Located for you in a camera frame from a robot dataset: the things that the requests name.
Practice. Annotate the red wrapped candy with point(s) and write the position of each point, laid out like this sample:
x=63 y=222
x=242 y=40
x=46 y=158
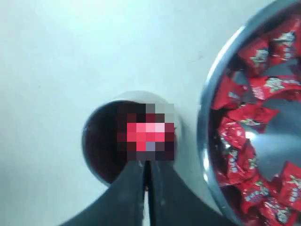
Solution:
x=232 y=133
x=286 y=39
x=282 y=86
x=255 y=55

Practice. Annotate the steel cup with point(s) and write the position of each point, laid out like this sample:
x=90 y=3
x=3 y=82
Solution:
x=104 y=137

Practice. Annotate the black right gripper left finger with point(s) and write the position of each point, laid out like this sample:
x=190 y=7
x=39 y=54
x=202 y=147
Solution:
x=122 y=204

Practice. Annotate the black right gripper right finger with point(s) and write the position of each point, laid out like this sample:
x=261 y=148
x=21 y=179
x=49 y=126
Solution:
x=172 y=203

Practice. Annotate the round steel plate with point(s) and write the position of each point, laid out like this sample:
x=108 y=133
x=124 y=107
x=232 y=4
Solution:
x=259 y=185

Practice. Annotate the red candy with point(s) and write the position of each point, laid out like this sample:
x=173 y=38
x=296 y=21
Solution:
x=232 y=133
x=150 y=136
x=282 y=86
x=255 y=55
x=286 y=39

